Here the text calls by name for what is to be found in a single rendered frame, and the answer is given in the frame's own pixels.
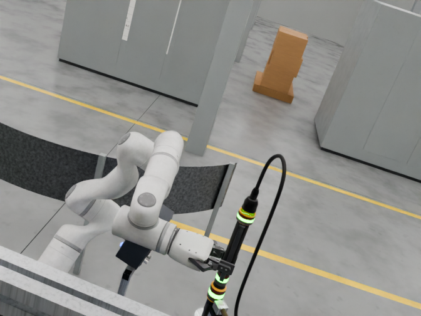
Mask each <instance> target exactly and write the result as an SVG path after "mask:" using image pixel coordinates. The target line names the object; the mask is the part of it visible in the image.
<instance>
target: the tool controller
mask: <svg viewBox="0 0 421 316"><path fill-rule="evenodd" d="M173 215H174V212H173V211H172V210H171V209H169V208H168V207H166V206H164V205H162V207H161V210H160V214H159V218H160V219H162V220H165V221H168V222H170V220H171V219H172V217H173ZM150 252H151V250H150V249H148V248H145V247H143V246H140V245H138V244H135V243H132V242H131V241H128V240H125V241H124V242H123V244H122V246H121V247H120V249H119V250H118V252H117V253H116V255H115V256H116V257H117V258H119V259H120V260H122V261H123V262H125V263H126V264H128V265H129V266H131V267H133V268H135V270H136V269H137V268H138V267H139V266H140V265H142V263H143V262H144V263H145V264H147V263H148V262H149V260H148V259H151V257H152V255H151V254H150ZM146 257H147V258H148V259H147V258H146Z"/></svg>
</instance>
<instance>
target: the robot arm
mask: <svg viewBox="0 0 421 316"><path fill-rule="evenodd" d="M183 148H184V141H183V139H182V136H181V135H180V134H179V133H178V132H176V131H173V130H169V131H166V132H163V133H161V134H160V135H159V136H158V137H157V138H156V139H155V142H152V141H151V140H150V139H148V138H147V137H146V136H144V135H142V134H140V133H138V132H129V133H127V134H125V135H124V136H122V138H121V139H120V140H119V142H118V145H117V151H116V155H117V164H118V165H117V166H116V168H114V170H112V171H111V172H110V173H109V174H108V175H107V176H105V177H103V178H99V179H91V180H87V181H82V182H79V183H77V184H75V185H73V186H72V187H71V188H70V189H69V190H68V192H67V193H66V196H65V203H66V205H67V207H68V208H69V209H70V210H72V211H73V212H74V213H76V214H77V215H79V216H81V217H82V218H84V219H85V220H87V221H88V222H89V224H88V225H86V226H77V225H73V224H64V225H62V226H61V228H60V229H59V230H58V231H57V232H56V234H55V235H54V237H53V239H52V240H51V241H50V243H49V245H48V246H47V247H46V249H45V250H44V252H43V254H42V255H41V256H40V258H39V259H38V261H39V262H41V263H44V264H46V265H48V266H51V267H53V268H56V269H58V270H61V271H63V272H65V273H68V272H69V270H70V269H71V267H72V266H73V264H74V262H75V261H76V259H77V258H78V257H79V255H80V253H81V252H82V250H83V249H84V247H85V246H86V244H87V243H88V242H89V241H90V240H91V239H92V238H94V237H95V236H97V235H99V234H102V233H105V232H107V231H110V230H112V234H113V235H115V236H118V237H120V238H123V239H125V240H128V241H131V242H132V243H135V244H138V245H140V246H143V247H145V248H148V249H150V250H153V251H156V252H157V253H160V254H163V255H165V254H166V253H167V254H168V255H169V257H171V258H172V259H173V260H175V261H177V262H179V263H181V264H183V265H185V266H187V267H189V268H191V269H193V270H195V271H199V272H201V271H202V272H205V271H208V270H214V271H216V270H218V271H221V272H223V273H226V274H228V275H232V272H233V270H234V267H235V264H232V263H229V262H227V261H224V260H223V257H224V253H225V252H226V251H225V250H224V248H221V247H220V246H219V245H218V243H217V241H216V240H212V239H210V238H208V237H206V236H203V235H201V234H198V233H194V232H191V231H187V230H184V229H180V228H177V225H176V224H174V223H170V222H168V221H165V220H162V219H160V218H159V214H160V210H161V207H162V203H163V201H164V200H165V199H166V198H167V196H168V195H169V192H170V190H171V187H172V184H173V181H174V178H175V176H176V175H177V173H178V171H179V164H180V158H181V155H182V151H183ZM137 166H138V167H139V168H141V169H142V170H144V171H145V173H144V175H143V176H142V177H141V178H140V179H139V181H138V178H139V174H138V169H137ZM137 182H138V183H137ZM136 184H137V186H136ZM135 186H136V188H135V192H134V194H133V198H132V202H131V205H130V206H127V205H123V206H122V207H120V206H119V205H118V204H117V203H115V202H114V201H112V199H117V198H120V197H122V196H124V195H125V194H126V193H128V192H129V191H130V190H132V189H133V188H134V187H135ZM176 228H177V229H176ZM214 251H215V253H214ZM214 257H216V258H221V260H220V261H219V260H218V259H216V258H214ZM237 257H238V256H237ZM236 260H237V258H236ZM210 261H211V262H210ZM235 263H236V261H235Z"/></svg>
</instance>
